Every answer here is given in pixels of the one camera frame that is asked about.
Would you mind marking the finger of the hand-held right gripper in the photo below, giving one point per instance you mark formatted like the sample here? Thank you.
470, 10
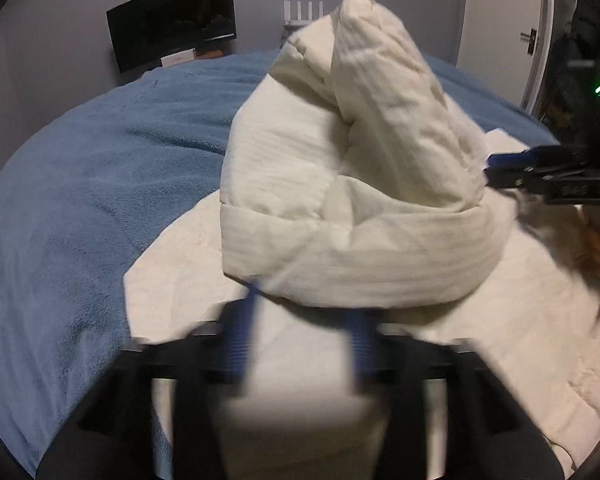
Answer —
510, 160
520, 179

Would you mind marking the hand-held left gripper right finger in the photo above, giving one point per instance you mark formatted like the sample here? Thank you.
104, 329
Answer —
362, 350

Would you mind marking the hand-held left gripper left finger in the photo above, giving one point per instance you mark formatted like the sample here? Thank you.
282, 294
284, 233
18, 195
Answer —
240, 345

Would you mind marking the white quilted duvet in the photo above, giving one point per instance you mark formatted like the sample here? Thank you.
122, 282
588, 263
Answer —
355, 185

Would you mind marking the dark hanging clothes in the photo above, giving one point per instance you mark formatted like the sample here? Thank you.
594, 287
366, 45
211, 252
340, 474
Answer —
580, 10

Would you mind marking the person's right hand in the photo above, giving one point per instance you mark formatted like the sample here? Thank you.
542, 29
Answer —
597, 245

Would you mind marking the white door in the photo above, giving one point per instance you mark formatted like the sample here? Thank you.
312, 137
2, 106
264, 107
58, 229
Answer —
500, 20

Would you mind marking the blue fleece blanket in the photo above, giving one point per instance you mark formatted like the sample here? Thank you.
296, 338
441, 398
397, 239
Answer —
80, 185

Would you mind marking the white router with antennas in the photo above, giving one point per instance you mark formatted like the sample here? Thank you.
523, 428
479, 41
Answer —
302, 15

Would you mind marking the small white box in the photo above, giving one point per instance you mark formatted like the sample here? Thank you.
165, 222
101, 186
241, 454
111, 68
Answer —
178, 58

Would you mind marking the black monitor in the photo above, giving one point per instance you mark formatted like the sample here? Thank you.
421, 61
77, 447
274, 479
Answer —
170, 25

